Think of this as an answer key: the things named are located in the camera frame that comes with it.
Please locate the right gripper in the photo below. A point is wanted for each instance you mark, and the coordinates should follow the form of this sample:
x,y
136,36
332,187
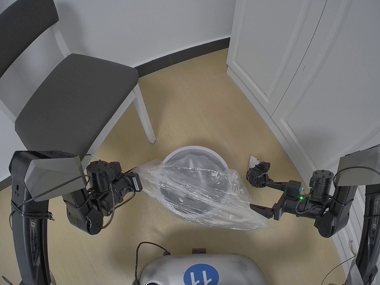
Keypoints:
x,y
298,209

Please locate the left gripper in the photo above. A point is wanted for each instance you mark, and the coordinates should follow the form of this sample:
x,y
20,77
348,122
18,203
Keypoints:
x,y
127,182

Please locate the black and white wrapper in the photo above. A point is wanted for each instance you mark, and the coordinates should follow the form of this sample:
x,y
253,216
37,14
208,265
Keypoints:
x,y
258,175

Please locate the clear plastic bag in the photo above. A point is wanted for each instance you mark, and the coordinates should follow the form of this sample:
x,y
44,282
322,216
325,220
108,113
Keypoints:
x,y
225,200

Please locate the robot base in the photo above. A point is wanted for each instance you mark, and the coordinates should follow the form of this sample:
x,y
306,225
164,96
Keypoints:
x,y
178,269

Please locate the white trash bin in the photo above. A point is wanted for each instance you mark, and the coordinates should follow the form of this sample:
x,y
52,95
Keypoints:
x,y
193,147

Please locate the white chair with grey cushions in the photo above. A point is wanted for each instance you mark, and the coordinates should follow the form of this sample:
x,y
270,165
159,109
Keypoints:
x,y
74,99

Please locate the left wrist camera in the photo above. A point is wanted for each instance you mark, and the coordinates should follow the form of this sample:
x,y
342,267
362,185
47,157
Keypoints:
x,y
115,167

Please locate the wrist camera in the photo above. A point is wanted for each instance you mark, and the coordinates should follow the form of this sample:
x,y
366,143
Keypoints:
x,y
294,190
115,167

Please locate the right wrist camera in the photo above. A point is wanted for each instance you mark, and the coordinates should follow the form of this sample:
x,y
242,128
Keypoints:
x,y
294,190

